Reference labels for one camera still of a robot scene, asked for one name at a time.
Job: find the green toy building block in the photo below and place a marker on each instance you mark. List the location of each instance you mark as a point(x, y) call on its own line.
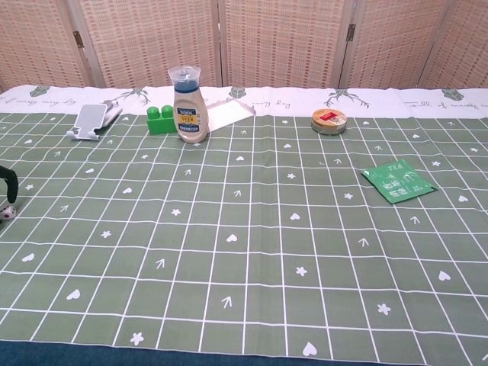
point(161, 119)

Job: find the green checked tablecloth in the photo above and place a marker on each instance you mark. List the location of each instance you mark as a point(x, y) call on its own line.
point(244, 225)

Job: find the white phone stand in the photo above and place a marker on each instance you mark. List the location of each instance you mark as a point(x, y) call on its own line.
point(90, 119)

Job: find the white die with black pips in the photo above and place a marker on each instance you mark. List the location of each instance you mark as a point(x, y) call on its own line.
point(7, 212)

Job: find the green tea sachet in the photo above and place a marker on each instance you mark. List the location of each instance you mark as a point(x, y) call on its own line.
point(399, 181)

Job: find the upside-down beige sauce bottle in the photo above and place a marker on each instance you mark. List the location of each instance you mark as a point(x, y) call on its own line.
point(188, 110)

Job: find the round tin with red label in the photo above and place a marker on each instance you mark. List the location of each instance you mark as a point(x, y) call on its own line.
point(329, 121)

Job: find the woven folding screen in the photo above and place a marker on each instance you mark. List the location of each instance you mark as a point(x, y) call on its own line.
point(244, 42)

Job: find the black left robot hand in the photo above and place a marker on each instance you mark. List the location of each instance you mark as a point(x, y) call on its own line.
point(12, 183)

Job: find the white plastic tray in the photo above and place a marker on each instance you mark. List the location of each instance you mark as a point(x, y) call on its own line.
point(229, 112)

